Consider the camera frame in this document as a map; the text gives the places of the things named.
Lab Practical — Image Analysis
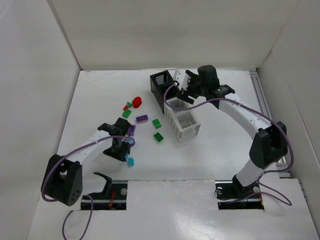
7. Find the purple curved lego brick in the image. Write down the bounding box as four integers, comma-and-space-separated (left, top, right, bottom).
127, 124, 136, 136

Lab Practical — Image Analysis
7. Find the light blue small lego brick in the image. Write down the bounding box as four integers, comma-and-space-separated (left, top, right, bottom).
127, 157, 135, 167

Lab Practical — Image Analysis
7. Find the aluminium rail right side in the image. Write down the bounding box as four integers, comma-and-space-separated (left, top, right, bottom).
249, 67, 293, 179

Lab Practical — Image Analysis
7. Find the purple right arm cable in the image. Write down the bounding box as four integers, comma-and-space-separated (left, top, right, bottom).
163, 83, 293, 206

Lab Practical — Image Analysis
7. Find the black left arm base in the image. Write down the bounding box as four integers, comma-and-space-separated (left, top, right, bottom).
88, 181, 128, 211

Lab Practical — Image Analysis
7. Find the green sloped lego brick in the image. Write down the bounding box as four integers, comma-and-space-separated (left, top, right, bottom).
122, 109, 132, 119

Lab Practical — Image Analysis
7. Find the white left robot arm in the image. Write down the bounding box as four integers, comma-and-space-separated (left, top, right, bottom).
41, 117, 134, 206

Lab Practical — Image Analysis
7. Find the purple 2x4 lego brick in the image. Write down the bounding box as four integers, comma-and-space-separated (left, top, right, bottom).
135, 114, 149, 124

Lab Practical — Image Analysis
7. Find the green 2x2 lego brick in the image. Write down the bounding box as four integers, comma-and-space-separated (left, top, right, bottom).
152, 118, 162, 129

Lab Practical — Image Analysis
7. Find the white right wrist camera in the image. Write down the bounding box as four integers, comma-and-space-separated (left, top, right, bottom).
173, 70, 191, 91

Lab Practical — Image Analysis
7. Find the red round lego piece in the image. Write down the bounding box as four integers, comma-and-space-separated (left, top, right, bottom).
132, 96, 142, 109

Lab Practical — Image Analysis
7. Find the purple flower lego brick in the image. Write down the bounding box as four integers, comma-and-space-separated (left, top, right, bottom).
127, 138, 136, 147

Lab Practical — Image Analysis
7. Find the black slotted container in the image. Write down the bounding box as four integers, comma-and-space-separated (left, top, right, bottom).
150, 70, 174, 114

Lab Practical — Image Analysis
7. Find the white slotted container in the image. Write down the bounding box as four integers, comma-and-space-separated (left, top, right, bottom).
164, 104, 201, 142

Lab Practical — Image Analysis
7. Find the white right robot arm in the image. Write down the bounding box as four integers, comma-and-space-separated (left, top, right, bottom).
173, 65, 288, 196

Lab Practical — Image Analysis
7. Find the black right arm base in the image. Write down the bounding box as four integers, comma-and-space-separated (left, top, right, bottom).
214, 180, 265, 210

